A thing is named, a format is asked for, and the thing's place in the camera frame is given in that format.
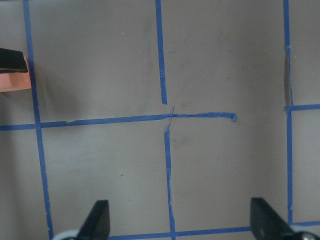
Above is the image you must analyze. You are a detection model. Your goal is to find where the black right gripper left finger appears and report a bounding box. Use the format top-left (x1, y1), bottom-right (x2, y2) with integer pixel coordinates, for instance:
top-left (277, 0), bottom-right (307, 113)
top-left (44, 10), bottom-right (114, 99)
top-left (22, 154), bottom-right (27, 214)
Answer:
top-left (77, 200), bottom-right (111, 240)

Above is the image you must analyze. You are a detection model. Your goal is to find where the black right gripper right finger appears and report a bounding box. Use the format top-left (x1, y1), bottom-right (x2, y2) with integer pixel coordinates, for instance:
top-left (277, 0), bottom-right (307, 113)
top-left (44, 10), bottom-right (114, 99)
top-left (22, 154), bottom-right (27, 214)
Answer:
top-left (250, 197), bottom-right (295, 240)

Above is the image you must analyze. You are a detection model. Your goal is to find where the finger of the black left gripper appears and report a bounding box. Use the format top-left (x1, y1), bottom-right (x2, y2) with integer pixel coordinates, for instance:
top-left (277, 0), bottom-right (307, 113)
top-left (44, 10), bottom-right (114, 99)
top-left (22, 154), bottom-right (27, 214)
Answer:
top-left (0, 48), bottom-right (28, 74)

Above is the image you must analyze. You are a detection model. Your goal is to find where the orange foam block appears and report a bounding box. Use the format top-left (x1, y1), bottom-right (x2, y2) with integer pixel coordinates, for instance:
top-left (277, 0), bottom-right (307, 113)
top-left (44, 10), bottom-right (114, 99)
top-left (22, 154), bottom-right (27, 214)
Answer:
top-left (0, 55), bottom-right (33, 93)

